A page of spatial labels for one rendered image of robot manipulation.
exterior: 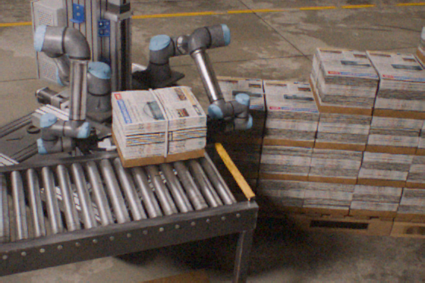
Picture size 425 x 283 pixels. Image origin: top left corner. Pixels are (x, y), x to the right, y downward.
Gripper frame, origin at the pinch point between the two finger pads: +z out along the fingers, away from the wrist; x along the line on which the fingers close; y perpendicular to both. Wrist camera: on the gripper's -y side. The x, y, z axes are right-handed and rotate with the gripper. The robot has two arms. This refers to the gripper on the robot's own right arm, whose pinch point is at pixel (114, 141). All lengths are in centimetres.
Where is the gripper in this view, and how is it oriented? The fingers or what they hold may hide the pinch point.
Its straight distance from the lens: 266.8
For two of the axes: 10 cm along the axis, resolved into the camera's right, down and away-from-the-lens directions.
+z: 9.4, -1.1, 3.3
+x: -3.4, -5.0, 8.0
